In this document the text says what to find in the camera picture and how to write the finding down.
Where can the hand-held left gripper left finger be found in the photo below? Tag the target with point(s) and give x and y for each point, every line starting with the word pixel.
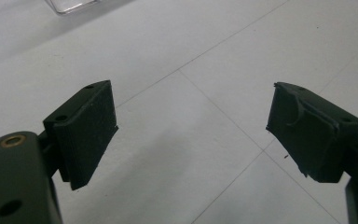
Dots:
pixel 84 137

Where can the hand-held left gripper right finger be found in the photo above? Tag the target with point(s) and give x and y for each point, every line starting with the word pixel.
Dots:
pixel 310 140

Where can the clear plastic container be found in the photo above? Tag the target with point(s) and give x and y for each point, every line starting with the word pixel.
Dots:
pixel 70 5

